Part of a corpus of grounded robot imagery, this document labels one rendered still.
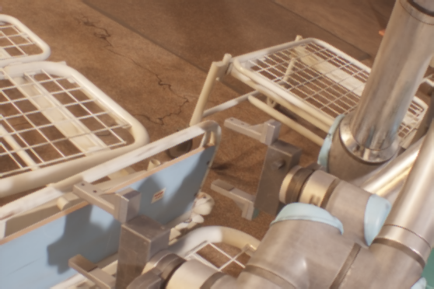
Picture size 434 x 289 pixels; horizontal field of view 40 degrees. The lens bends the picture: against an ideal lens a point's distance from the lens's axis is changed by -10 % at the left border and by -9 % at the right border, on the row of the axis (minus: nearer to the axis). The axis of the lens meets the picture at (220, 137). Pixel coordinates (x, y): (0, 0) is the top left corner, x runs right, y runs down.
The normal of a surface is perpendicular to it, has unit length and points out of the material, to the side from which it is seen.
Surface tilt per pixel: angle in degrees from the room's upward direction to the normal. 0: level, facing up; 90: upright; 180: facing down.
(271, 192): 90
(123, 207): 90
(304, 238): 39
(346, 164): 117
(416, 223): 43
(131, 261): 90
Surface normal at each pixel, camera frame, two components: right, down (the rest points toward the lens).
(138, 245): -0.52, 0.24
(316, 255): -0.09, -0.29
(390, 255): -0.26, -0.50
